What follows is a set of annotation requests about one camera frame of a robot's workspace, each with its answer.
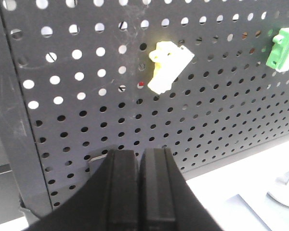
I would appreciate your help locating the yellow rotary switch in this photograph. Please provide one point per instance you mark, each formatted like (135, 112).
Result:
(170, 60)

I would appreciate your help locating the black perforated pegboard panel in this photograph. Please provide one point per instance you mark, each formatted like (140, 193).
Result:
(73, 85)

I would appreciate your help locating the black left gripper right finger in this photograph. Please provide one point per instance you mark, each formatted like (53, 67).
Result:
(166, 201)

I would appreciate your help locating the green rotary switch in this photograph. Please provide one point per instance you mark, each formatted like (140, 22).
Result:
(278, 58)

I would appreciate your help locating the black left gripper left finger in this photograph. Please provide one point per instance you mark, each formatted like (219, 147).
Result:
(108, 201)

